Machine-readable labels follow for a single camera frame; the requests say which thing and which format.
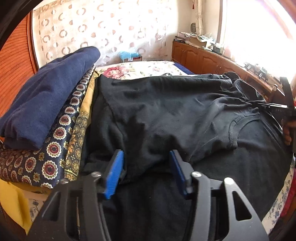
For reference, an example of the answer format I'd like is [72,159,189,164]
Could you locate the dark blue bed cover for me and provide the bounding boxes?
[173,61,195,75]

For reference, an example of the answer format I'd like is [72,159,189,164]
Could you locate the sheer circle-pattern curtain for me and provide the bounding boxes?
[32,0,192,67]

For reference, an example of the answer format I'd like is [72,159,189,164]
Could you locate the red yellow patterned blanket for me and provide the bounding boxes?
[280,167,296,216]

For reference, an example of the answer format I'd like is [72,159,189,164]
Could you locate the white tied window curtain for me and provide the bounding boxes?
[192,0,208,35]

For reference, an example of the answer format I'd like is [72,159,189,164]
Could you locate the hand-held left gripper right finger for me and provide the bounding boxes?
[169,150,270,241]

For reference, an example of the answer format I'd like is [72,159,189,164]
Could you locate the yellow garment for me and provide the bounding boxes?
[0,179,44,234]

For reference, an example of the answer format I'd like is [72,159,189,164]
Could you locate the wooden framed window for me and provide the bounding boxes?
[220,0,296,77]

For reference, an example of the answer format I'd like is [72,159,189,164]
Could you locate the black printed t-shirt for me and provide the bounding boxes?
[81,72,294,241]

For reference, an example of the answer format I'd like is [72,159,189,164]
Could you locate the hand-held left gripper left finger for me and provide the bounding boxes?
[28,149,125,241]

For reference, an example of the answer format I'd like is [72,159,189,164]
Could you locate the wooden low cabinet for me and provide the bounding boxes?
[171,40,285,102]

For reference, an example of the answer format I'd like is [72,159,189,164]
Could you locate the navy folded garment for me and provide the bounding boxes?
[0,46,101,150]

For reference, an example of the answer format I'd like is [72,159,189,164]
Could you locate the blue floral bed sheet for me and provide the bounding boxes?
[30,171,294,234]

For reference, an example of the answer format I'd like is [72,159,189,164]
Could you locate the mustard patterned cloth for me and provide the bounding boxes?
[64,72,100,181]

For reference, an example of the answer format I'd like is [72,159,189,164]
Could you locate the navy medallion patterned cloth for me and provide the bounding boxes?
[0,65,96,189]

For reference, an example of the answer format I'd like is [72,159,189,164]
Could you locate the person's right hand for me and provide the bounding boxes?
[282,117,296,146]

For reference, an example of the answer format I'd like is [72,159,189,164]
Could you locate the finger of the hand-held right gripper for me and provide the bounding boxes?
[255,103,278,110]
[267,76,295,107]

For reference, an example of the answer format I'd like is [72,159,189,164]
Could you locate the pile of papers and boxes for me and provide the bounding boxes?
[174,32,216,48]

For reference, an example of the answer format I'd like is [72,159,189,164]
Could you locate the pink floral quilt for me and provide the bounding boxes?
[95,61,190,78]

